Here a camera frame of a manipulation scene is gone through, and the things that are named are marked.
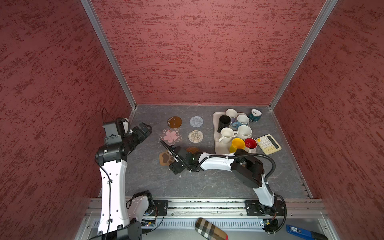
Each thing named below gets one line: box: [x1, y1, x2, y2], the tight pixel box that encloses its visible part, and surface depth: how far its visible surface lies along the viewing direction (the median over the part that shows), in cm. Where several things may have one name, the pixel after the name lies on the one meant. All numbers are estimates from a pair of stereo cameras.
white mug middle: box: [233, 125, 252, 140], surface depth 98 cm
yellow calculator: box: [256, 134, 282, 155], surface depth 99 cm
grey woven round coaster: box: [189, 115, 204, 128], surface depth 112 cm
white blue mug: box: [232, 114, 250, 129], surface depth 102 cm
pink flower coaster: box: [159, 128, 182, 146], surface depth 103 cm
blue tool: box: [286, 224, 328, 240], surface depth 67 cm
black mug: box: [217, 115, 231, 133], surface depth 102 cm
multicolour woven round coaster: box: [188, 130, 204, 144], surface depth 103 cm
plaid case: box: [195, 217, 229, 240], surface depth 67 cm
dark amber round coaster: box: [167, 116, 183, 129], surface depth 112 cm
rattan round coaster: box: [186, 147, 200, 154], surface depth 97 cm
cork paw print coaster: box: [159, 150, 175, 167], surface depth 92 cm
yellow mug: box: [229, 138, 245, 154], surface depth 92 cm
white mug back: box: [225, 108, 238, 126], surface depth 109 cm
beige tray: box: [213, 112, 234, 154], surface depth 99 cm
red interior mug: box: [244, 137, 258, 154], surface depth 94 cm
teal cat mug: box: [249, 108, 262, 122], surface depth 112 cm
